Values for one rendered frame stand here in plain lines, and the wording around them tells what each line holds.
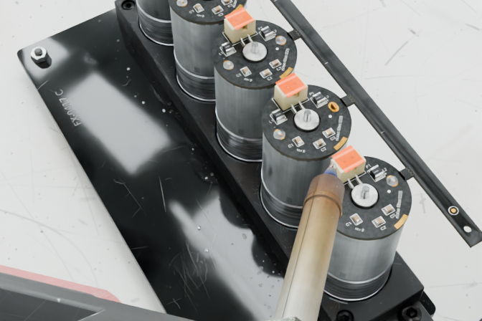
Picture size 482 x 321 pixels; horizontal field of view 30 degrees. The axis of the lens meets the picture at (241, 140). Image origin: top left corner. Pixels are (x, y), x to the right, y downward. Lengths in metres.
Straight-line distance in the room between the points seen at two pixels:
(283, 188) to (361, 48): 0.10
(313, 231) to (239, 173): 0.11
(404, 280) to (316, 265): 0.10
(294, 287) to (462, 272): 0.14
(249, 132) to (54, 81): 0.08
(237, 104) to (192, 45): 0.03
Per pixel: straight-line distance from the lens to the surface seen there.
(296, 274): 0.18
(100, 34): 0.34
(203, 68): 0.29
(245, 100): 0.26
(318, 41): 0.27
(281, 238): 0.28
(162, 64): 0.32
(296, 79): 0.25
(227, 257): 0.29
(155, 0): 0.30
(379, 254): 0.25
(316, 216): 0.19
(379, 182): 0.24
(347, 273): 0.26
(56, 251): 0.31
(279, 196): 0.27
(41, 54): 0.33
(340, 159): 0.24
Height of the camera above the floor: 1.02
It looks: 57 degrees down
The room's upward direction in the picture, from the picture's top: straight up
